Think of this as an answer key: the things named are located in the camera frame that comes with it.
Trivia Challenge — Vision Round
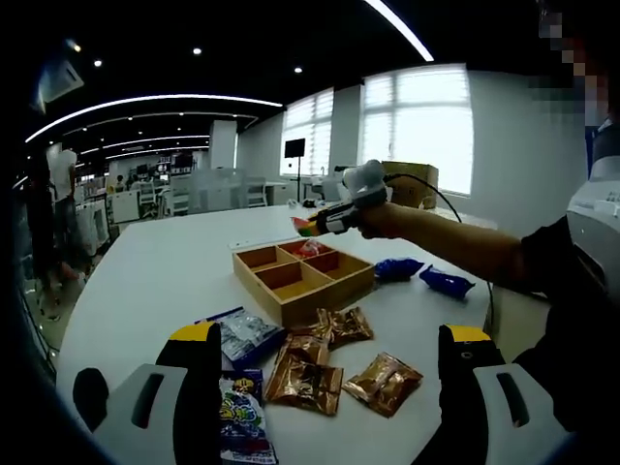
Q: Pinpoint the narrow window with blinds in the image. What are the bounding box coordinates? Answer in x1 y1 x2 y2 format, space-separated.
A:
283 86 335 176

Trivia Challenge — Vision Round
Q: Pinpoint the brown cardboard box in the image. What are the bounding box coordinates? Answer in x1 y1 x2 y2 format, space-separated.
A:
380 161 440 209

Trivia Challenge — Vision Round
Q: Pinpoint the person's black shirt torso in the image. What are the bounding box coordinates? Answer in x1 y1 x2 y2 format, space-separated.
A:
508 217 620 432

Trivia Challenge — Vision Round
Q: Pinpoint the white table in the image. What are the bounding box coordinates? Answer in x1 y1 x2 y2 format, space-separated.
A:
55 205 500 465

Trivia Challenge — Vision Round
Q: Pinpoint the blue Oreo cookie pack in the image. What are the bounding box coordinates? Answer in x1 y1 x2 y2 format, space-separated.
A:
373 257 426 282
418 264 477 301

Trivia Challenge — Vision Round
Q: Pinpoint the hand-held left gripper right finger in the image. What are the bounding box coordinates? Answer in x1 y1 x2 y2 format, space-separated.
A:
437 323 572 465

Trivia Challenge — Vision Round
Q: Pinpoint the clear blue QQ candy packet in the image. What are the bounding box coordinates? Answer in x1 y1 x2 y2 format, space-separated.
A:
194 306 286 367

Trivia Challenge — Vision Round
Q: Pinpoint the white chest-worn device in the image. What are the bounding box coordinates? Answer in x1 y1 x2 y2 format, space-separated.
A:
564 176 620 292

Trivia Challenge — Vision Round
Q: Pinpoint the wooden divided container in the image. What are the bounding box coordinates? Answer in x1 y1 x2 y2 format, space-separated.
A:
232 238 377 328

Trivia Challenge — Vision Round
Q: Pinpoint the curved ceiling light strip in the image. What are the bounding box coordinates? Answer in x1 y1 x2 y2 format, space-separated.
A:
24 94 285 144

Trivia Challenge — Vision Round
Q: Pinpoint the person's right hand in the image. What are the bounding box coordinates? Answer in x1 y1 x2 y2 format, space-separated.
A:
356 201 419 241

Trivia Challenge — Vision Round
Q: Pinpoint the long white strip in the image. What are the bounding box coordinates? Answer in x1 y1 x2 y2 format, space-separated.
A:
229 235 295 251

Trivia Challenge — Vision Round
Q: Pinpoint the straight ceiling light strip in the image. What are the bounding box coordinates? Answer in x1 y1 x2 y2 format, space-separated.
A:
362 0 436 63

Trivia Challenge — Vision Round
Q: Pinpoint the colourful QQ candy packet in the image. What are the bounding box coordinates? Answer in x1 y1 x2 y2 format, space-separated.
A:
217 368 281 465

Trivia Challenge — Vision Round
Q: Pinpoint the black television on stand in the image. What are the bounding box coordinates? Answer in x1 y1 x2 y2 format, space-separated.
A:
284 138 307 202

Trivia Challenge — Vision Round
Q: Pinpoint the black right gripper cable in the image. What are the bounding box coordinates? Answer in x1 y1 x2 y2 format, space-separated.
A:
385 172 498 335

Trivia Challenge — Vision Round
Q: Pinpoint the ceiling air conditioner unit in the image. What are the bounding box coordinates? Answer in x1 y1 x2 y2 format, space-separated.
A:
38 62 86 103

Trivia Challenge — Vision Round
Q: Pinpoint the black computer mouse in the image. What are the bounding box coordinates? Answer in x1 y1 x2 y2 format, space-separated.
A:
72 367 110 433

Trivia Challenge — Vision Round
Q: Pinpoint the wide window with blinds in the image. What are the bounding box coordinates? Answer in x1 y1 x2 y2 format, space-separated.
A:
361 63 474 196

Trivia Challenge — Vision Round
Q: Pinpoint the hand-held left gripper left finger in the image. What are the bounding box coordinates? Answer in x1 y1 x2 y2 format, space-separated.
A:
90 320 225 465

